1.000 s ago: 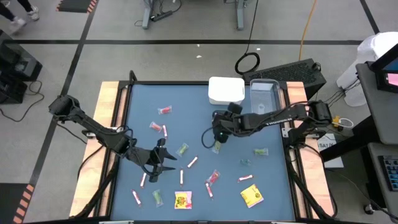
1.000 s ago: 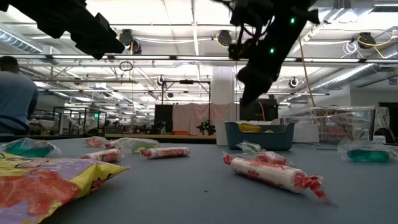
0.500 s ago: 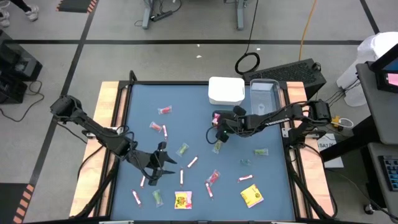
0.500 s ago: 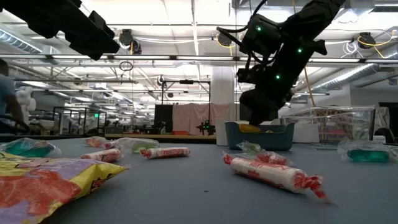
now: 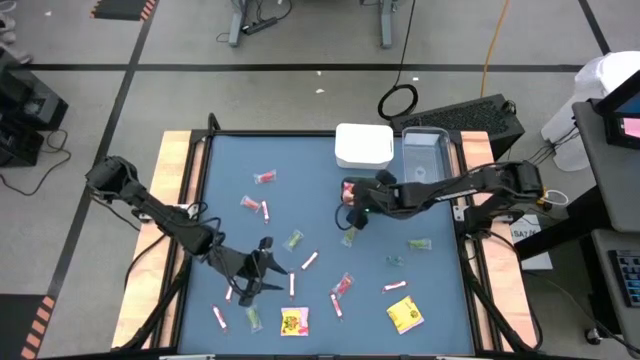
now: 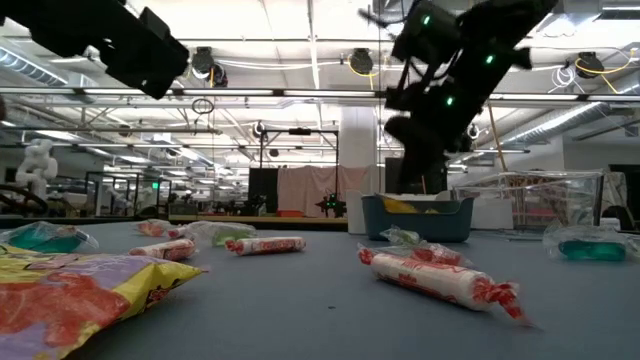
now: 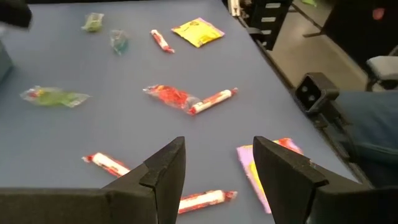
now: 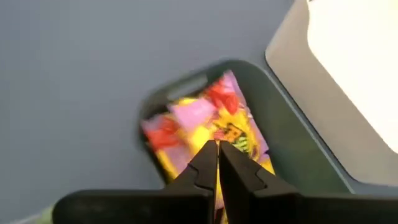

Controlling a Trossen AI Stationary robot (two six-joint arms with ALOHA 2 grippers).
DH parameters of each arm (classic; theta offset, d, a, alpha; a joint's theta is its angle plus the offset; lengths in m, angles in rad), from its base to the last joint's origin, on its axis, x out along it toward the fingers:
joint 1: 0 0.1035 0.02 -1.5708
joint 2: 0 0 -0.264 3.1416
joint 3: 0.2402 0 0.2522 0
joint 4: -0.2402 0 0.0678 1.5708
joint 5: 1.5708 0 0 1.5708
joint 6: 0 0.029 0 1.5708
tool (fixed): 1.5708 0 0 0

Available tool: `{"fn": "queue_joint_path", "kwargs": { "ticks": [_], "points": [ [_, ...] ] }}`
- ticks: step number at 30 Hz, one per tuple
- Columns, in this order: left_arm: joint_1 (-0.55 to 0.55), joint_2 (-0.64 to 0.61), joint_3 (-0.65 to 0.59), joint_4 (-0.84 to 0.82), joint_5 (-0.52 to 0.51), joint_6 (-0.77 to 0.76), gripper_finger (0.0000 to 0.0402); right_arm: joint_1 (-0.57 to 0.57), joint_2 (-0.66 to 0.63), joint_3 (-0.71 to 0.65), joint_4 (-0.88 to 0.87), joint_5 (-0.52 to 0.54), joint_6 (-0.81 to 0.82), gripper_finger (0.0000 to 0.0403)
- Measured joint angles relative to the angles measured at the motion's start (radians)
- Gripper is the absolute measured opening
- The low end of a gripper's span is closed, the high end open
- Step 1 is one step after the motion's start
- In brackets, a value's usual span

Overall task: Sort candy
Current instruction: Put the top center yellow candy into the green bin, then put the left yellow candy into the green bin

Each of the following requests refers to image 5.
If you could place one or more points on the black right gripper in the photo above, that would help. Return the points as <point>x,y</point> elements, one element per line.
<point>385,197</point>

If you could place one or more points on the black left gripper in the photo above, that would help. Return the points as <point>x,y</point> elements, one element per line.
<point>240,265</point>

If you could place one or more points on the yellow sour candy pack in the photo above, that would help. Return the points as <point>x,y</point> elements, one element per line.
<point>294,321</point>
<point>346,193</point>
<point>404,315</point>

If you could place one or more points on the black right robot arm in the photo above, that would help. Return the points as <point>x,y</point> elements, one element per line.
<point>450,192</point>

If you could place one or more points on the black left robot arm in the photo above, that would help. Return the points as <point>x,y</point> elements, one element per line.
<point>150,205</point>

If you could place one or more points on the green candy in clear wrapper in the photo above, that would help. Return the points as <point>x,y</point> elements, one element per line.
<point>293,240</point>
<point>350,237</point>
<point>420,244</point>
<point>253,318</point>

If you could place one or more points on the red candy in clear wrapper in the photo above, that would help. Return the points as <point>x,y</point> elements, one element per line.
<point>266,177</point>
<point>343,285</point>
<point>250,203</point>

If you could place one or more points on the teal candy in clear wrapper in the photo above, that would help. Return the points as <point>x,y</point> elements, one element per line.
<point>394,261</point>

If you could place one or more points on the small teal plastic bin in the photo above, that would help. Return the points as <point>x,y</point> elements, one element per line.
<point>343,179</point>

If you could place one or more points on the white plastic bin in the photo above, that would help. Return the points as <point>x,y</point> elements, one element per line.
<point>364,145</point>

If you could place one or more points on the clear plastic bin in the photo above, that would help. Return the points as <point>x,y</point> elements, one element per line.
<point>425,150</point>

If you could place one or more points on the wooden table side board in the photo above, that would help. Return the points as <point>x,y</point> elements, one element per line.
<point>172,155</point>
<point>477,150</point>

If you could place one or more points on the black computer tower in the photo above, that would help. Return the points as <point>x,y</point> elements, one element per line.
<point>465,117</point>

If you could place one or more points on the grey desk leg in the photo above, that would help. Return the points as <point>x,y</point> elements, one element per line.
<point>236,30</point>
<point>386,25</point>

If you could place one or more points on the yellow plug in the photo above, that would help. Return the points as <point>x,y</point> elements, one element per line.
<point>542,203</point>

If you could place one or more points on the white printed paper sheet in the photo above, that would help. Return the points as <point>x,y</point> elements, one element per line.
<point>535,255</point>

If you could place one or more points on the black power strip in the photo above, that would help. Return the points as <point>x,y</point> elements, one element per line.
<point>262,25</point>

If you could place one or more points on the black desk base beam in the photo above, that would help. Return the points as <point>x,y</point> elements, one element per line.
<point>560,232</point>

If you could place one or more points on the grey keyboard desk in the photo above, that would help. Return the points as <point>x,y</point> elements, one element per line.
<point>600,240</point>

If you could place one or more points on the grey desk top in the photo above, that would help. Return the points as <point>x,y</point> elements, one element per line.
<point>615,190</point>

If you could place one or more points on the black orange-striped floor mat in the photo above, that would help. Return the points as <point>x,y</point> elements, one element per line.
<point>120,9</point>
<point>15,325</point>

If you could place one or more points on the black pink-screen display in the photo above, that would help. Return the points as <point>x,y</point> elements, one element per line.
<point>617,135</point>

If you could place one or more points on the white plastic cover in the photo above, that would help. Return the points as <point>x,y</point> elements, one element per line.
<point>600,70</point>

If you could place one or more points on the black keyboard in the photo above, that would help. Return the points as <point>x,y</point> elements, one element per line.
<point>627,277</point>

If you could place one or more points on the black monitor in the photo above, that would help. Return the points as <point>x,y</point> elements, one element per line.
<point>625,95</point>

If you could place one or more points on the black equipment cart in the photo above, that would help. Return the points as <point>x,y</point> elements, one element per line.
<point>25,100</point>

